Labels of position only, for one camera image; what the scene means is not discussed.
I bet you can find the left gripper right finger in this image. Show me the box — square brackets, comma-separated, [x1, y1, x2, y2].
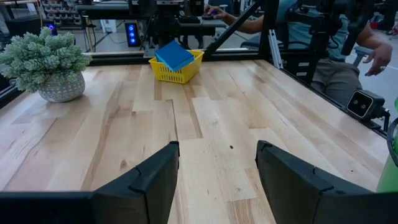
[254, 139, 398, 224]

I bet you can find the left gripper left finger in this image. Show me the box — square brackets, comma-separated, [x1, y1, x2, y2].
[0, 140, 180, 224]

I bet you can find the green plastic bucket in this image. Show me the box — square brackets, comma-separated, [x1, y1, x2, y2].
[376, 96, 398, 194]

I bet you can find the yellow plastic basket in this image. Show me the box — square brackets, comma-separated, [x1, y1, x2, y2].
[148, 49, 205, 85]

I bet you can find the blue sponge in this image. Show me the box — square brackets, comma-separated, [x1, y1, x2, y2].
[154, 40, 195, 73]

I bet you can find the person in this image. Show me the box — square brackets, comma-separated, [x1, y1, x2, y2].
[203, 0, 394, 108]

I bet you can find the person's hand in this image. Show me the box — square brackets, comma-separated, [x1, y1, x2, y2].
[362, 42, 394, 77]
[203, 4, 229, 21]

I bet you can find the potted succulent plant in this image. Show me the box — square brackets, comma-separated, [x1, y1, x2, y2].
[0, 26, 93, 103]

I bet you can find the computer with blue light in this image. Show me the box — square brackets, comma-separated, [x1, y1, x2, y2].
[124, 22, 141, 47]

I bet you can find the table-level camera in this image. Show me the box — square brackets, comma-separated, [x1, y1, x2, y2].
[346, 89, 391, 131]

